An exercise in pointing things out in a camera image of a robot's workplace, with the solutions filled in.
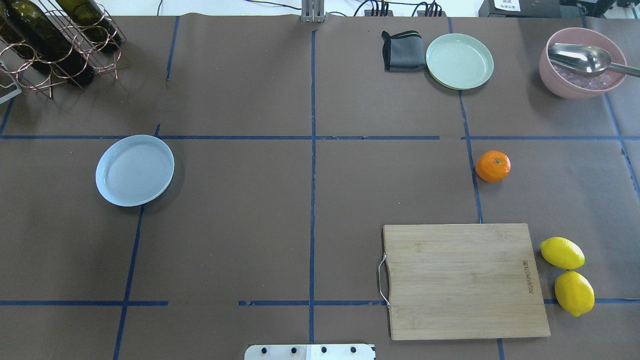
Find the orange fruit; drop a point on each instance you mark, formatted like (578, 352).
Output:
(493, 166)

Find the light blue plate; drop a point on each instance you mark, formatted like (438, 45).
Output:
(134, 170)

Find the light green plate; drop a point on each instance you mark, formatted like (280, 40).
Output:
(459, 61)

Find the dark grey folded cloth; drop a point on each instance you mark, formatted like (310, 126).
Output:
(403, 52)

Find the wooden cutting board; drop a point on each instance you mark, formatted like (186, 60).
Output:
(462, 281)

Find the black power strip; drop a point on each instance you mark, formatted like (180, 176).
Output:
(387, 9)

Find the left yellow lemon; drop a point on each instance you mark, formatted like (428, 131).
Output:
(562, 253)

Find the yellow lemon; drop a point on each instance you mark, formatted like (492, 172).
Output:
(562, 253)
(574, 293)

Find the pink bowl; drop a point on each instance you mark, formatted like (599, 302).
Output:
(570, 84)

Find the right yellow lemon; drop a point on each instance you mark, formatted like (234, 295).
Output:
(574, 293)

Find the front green wine bottle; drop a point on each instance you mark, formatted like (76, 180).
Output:
(94, 23)

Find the green wine bottle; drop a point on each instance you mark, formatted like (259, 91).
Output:
(50, 44)
(94, 23)
(16, 42)

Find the metal scoop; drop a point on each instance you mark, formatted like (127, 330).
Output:
(587, 59)

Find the middle green wine bottle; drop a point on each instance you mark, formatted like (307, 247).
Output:
(50, 44)

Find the rear green wine bottle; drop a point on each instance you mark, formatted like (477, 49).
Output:
(16, 42)

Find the aluminium frame post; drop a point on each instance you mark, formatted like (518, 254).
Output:
(313, 11)

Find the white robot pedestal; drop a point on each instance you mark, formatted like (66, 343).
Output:
(340, 351)

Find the copper wire bottle rack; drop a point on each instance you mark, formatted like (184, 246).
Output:
(37, 75)

